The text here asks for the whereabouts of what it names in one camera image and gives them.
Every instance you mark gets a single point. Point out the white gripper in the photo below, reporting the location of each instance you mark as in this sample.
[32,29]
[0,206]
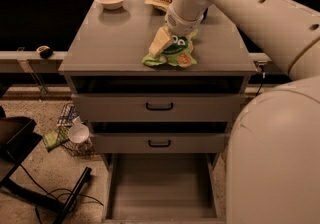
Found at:
[182,25]

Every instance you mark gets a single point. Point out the green rice chip bag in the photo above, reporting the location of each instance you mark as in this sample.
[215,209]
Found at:
[179,54]

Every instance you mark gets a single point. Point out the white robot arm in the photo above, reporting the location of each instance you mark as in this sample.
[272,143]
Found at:
[273,159]

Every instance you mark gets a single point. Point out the top drawer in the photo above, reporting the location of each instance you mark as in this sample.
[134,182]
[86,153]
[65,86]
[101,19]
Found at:
[160,99]

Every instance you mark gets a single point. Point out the grey drawer cabinet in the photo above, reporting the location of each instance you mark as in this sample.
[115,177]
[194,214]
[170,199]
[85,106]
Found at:
[113,43]

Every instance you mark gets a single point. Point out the middle drawer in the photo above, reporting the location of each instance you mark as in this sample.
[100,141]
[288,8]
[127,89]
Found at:
[159,137]

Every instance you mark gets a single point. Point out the green bag on floor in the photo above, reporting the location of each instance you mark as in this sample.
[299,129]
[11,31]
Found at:
[55,138]

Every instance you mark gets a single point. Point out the open bottom drawer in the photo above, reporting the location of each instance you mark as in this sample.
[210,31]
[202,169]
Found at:
[161,189]

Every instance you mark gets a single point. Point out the small round black device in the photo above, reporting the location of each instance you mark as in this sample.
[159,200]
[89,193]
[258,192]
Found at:
[44,51]

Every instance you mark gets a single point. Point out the white cup on floor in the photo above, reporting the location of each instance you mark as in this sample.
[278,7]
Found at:
[78,133]

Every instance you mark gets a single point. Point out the wire basket on floor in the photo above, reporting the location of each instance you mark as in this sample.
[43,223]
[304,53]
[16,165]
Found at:
[68,117]

